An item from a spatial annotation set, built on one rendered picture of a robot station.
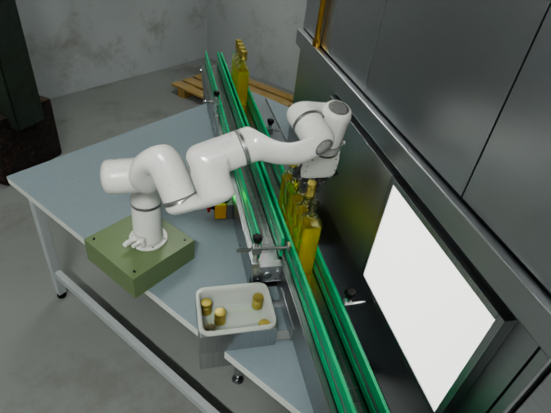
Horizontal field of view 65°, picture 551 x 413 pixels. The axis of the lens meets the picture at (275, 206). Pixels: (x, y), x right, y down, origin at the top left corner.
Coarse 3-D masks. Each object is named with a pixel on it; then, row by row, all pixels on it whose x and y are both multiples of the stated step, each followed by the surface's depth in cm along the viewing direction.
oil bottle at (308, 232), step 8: (304, 216) 124; (304, 224) 123; (312, 224) 123; (320, 224) 123; (304, 232) 124; (312, 232) 124; (320, 232) 125; (296, 240) 131; (304, 240) 126; (312, 240) 126; (296, 248) 131; (304, 248) 128; (312, 248) 129; (304, 256) 130; (312, 256) 131; (304, 264) 132; (312, 264) 133; (304, 272) 134
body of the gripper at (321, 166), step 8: (312, 160) 112; (320, 160) 112; (328, 160) 113; (336, 160) 114; (304, 168) 115; (312, 168) 115; (320, 168) 115; (328, 168) 116; (336, 168) 118; (304, 176) 117; (312, 176) 118; (320, 176) 119; (328, 176) 120
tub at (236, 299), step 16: (208, 288) 131; (224, 288) 132; (240, 288) 133; (256, 288) 135; (224, 304) 135; (240, 304) 136; (272, 304) 129; (208, 320) 130; (240, 320) 131; (256, 320) 132; (272, 320) 124
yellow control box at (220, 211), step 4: (220, 204) 167; (224, 204) 167; (228, 204) 168; (232, 204) 168; (216, 208) 167; (220, 208) 168; (224, 208) 168; (228, 208) 169; (232, 208) 169; (216, 212) 169; (220, 212) 169; (224, 212) 169; (228, 212) 170; (232, 212) 170; (216, 216) 170; (220, 216) 170; (224, 216) 171; (228, 216) 171; (232, 216) 172
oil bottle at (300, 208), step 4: (296, 204) 131; (300, 204) 128; (296, 208) 130; (300, 208) 128; (304, 208) 127; (296, 212) 130; (300, 212) 127; (304, 212) 127; (296, 216) 131; (296, 220) 131; (292, 224) 135; (296, 224) 131; (292, 228) 135; (296, 228) 131; (292, 232) 136; (296, 232) 132; (292, 236) 136
